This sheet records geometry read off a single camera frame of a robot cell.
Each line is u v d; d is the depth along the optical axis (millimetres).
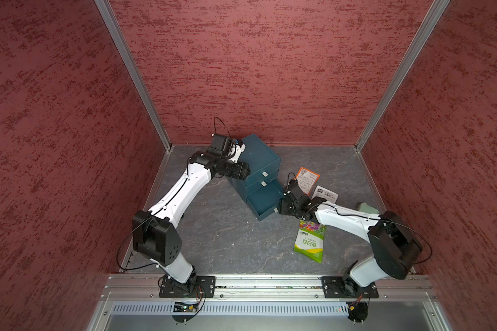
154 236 435
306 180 1063
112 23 740
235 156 697
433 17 729
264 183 901
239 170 722
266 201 933
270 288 760
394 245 446
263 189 932
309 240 852
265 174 852
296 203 683
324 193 1001
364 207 910
